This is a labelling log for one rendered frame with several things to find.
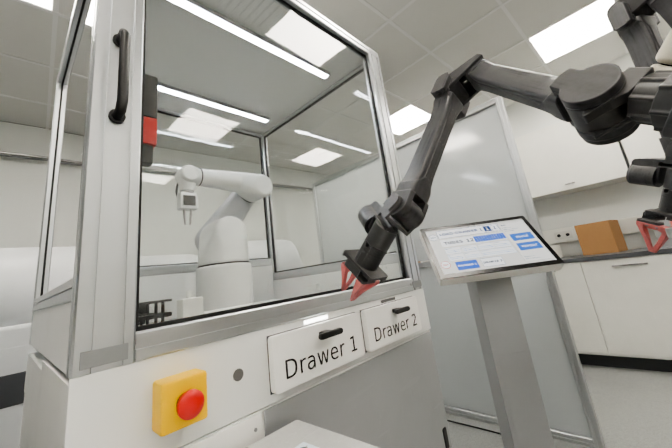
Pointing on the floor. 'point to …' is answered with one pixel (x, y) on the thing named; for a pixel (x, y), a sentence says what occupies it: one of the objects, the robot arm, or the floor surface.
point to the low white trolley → (289, 435)
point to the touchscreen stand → (509, 365)
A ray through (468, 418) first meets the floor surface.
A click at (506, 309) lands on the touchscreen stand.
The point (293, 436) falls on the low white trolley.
